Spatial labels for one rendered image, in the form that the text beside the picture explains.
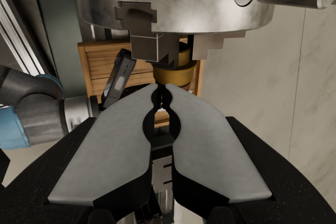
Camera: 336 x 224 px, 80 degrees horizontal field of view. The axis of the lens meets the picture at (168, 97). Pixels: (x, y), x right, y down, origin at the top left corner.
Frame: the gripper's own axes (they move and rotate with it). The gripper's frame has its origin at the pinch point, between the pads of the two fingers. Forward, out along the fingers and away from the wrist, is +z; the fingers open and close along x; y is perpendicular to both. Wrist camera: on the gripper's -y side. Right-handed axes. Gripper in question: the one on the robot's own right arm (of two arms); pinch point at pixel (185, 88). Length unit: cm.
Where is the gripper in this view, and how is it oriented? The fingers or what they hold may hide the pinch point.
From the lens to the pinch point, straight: 45.2
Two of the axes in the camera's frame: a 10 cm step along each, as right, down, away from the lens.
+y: -0.2, 8.7, 5.0
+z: 9.3, -1.6, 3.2
